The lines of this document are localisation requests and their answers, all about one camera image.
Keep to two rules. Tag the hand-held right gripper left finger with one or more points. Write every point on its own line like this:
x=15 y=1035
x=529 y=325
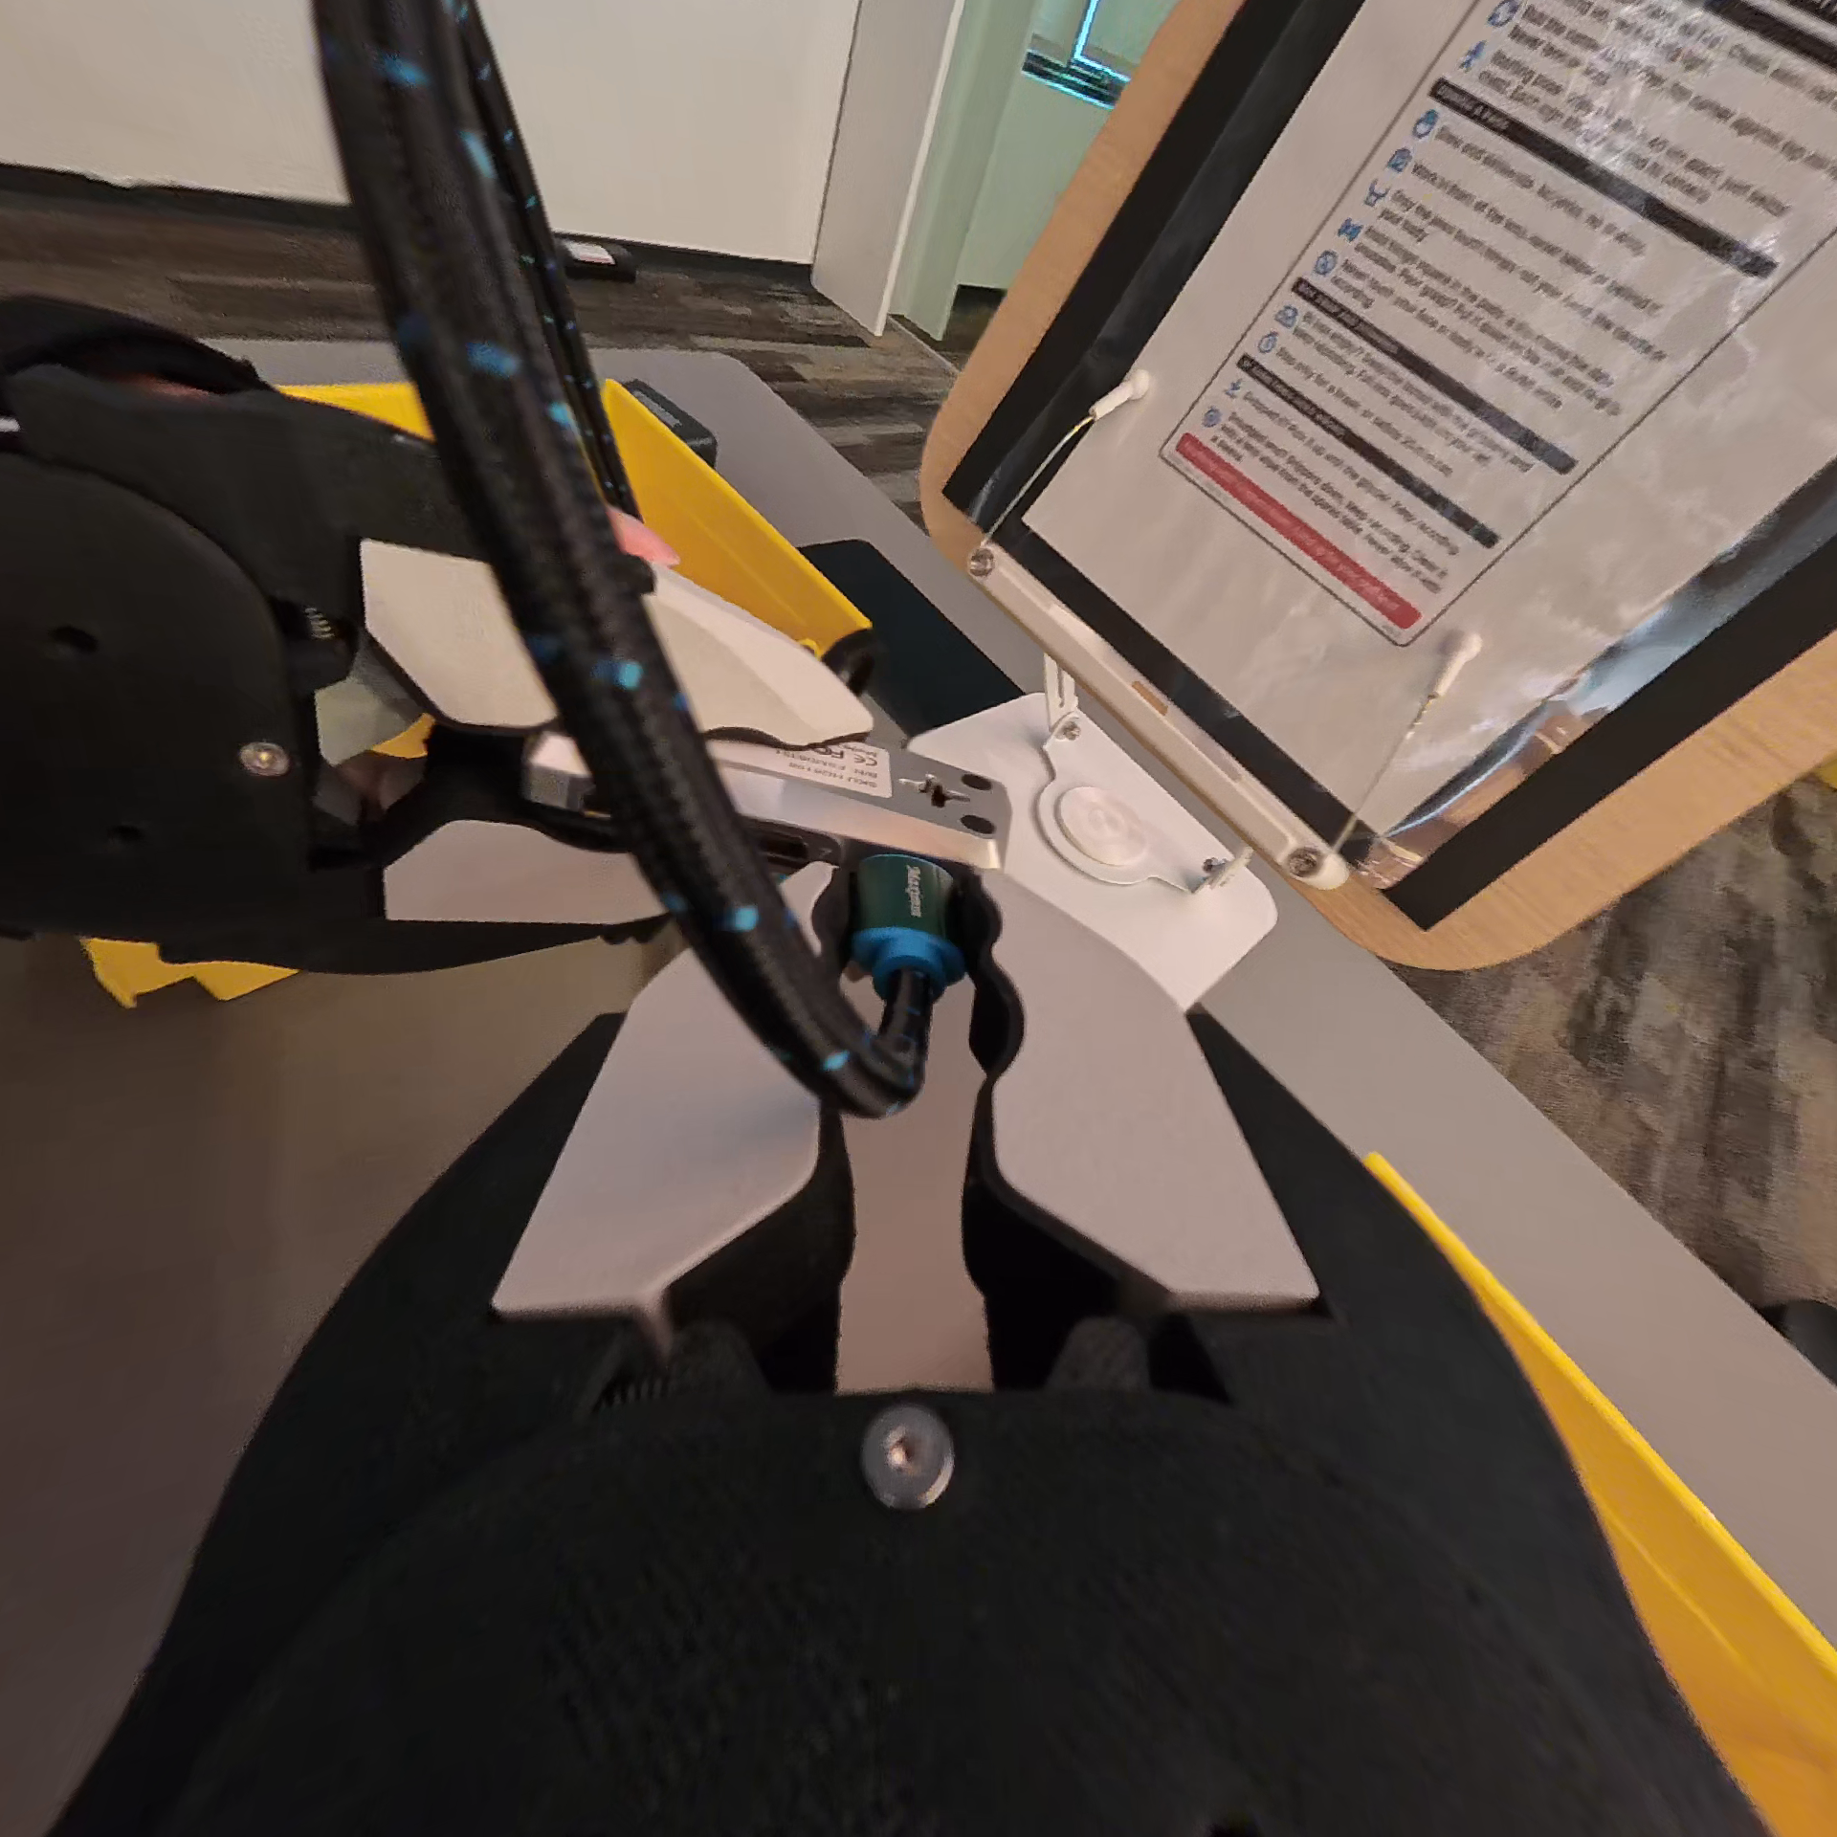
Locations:
x=688 y=1148

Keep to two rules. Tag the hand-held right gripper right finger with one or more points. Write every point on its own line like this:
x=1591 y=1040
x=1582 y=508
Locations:
x=1134 y=1135

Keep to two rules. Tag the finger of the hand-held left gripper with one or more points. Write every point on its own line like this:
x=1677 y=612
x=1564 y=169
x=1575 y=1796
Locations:
x=503 y=875
x=460 y=631

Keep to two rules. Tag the yellow plastic bin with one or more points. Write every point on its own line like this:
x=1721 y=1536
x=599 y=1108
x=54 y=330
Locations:
x=1722 y=1578
x=717 y=529

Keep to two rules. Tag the person's left hand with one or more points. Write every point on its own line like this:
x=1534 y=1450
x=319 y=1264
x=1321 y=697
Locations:
x=643 y=542

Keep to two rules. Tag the white tablet stand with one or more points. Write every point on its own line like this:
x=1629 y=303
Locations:
x=1149 y=917

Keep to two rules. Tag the small black charging case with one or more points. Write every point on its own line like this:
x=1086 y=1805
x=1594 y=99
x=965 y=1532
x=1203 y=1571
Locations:
x=672 y=420

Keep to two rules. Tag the black floor box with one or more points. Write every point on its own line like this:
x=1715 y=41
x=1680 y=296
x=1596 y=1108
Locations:
x=595 y=261

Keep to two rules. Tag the wooden sign board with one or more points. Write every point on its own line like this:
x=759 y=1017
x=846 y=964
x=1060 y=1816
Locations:
x=1621 y=875

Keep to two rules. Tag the instruction sheet in clear sleeve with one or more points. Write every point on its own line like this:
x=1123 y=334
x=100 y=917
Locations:
x=1293 y=358

